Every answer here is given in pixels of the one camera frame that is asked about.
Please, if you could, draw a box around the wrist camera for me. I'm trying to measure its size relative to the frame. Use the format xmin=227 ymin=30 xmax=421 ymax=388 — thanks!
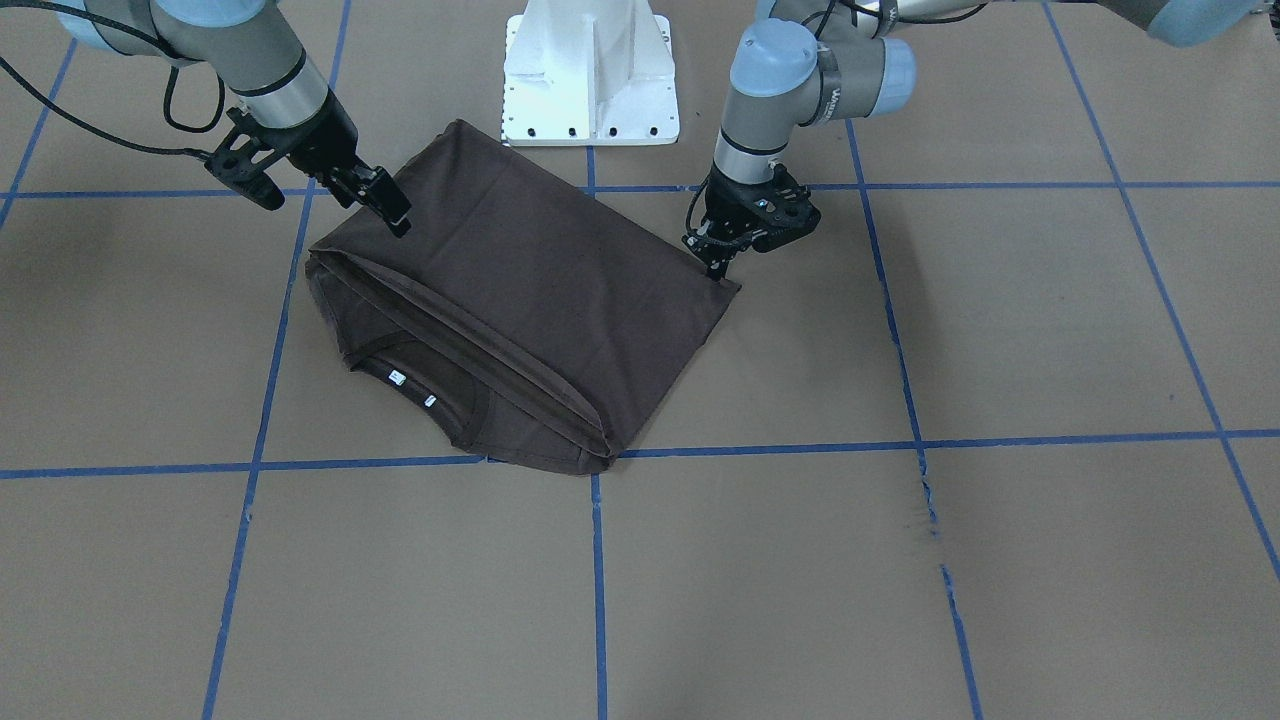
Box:
xmin=749 ymin=164 xmax=820 ymax=252
xmin=204 ymin=108 xmax=302 ymax=211

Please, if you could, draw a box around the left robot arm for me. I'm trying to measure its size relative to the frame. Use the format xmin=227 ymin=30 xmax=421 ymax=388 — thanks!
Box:
xmin=672 ymin=1 xmax=1130 ymax=282

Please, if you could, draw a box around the blue tape line near crosswise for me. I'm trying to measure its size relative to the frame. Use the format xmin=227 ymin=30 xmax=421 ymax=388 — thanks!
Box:
xmin=3 ymin=179 xmax=1279 ymax=201

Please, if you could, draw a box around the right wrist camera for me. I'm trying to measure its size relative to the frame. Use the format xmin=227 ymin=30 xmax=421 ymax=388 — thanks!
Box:
xmin=204 ymin=108 xmax=302 ymax=211

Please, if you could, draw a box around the blue tape line lengthwise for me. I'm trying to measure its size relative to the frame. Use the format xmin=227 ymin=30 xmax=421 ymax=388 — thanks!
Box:
xmin=844 ymin=119 xmax=984 ymax=719
xmin=200 ymin=0 xmax=353 ymax=720

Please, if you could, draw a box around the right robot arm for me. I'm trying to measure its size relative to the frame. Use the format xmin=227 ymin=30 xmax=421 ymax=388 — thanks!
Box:
xmin=60 ymin=1 xmax=410 ymax=237

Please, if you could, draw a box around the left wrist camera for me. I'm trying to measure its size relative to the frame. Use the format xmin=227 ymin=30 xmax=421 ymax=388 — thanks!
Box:
xmin=749 ymin=164 xmax=820 ymax=252

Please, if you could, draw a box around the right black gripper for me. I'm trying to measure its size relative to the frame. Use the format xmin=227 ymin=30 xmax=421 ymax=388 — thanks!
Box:
xmin=255 ymin=90 xmax=412 ymax=238

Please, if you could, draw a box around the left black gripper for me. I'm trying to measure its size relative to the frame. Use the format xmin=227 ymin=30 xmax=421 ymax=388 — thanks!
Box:
xmin=684 ymin=165 xmax=791 ymax=281

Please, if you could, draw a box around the dark brown t-shirt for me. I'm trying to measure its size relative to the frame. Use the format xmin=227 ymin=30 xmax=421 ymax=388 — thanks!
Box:
xmin=305 ymin=119 xmax=739 ymax=477

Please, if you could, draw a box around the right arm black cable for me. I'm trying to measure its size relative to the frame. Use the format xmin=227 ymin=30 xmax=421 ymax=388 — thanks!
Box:
xmin=0 ymin=0 xmax=230 ymax=161

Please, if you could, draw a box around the white mounting plate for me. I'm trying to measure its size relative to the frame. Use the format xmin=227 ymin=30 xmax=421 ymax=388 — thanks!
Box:
xmin=500 ymin=1 xmax=681 ymax=147

